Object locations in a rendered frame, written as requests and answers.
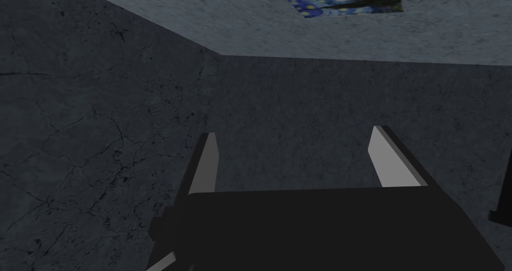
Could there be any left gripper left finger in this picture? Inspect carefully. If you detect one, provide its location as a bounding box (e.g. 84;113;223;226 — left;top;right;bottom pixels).
176;132;220;208

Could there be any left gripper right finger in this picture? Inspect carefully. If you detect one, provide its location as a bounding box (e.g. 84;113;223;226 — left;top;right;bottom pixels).
367;124;439;191

